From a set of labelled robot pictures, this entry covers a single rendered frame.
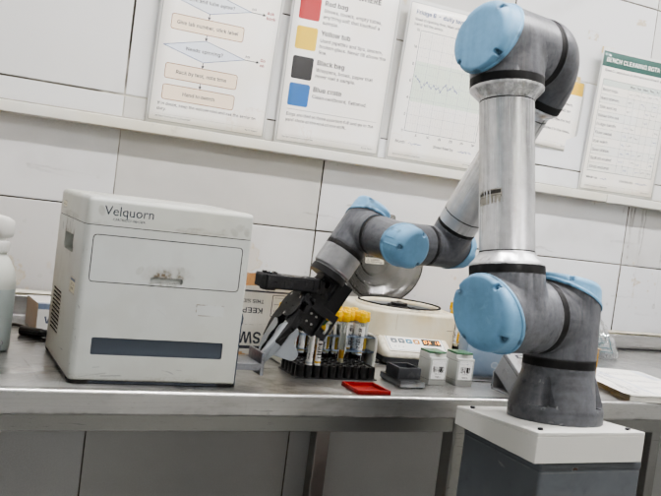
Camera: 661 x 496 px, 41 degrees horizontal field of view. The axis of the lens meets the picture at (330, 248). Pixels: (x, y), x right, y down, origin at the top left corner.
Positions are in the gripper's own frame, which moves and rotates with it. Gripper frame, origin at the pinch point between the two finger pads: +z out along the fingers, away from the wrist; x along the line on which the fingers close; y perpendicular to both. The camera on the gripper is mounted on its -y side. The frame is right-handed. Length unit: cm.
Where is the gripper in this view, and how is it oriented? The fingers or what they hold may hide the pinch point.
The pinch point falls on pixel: (259, 356)
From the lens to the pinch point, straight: 158.9
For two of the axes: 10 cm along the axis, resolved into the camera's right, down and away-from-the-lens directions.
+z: -5.6, 8.1, -1.7
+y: 7.1, 5.7, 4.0
